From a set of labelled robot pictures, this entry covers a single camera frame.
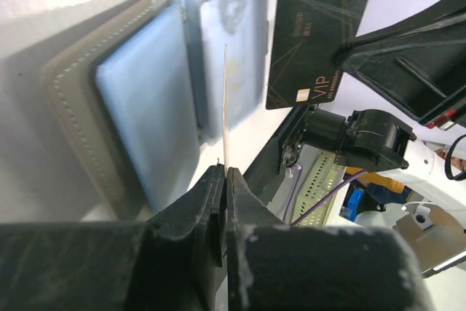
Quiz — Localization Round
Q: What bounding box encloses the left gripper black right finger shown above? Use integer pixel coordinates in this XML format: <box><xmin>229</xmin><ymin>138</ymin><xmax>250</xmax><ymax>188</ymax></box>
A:
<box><xmin>226</xmin><ymin>168</ymin><xmax>432</xmax><ymax>310</ymax></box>

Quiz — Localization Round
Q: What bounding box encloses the grey blue card holder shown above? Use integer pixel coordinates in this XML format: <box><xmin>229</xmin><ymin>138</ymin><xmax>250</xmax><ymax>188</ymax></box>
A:
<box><xmin>38</xmin><ymin>0</ymin><xmax>272</xmax><ymax>217</ymax></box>

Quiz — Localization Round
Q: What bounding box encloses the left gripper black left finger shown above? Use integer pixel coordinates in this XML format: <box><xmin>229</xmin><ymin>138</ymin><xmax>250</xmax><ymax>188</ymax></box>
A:
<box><xmin>1</xmin><ymin>165</ymin><xmax>226</xmax><ymax>310</ymax></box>

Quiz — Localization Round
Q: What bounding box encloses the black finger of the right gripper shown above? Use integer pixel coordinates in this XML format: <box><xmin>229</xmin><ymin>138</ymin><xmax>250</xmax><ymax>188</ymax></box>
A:
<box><xmin>338</xmin><ymin>12</ymin><xmax>465</xmax><ymax>125</ymax></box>

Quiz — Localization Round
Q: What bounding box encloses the white magnetic stripe card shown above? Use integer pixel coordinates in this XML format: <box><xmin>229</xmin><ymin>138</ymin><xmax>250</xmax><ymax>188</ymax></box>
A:
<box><xmin>200</xmin><ymin>0</ymin><xmax>267</xmax><ymax>139</ymax></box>

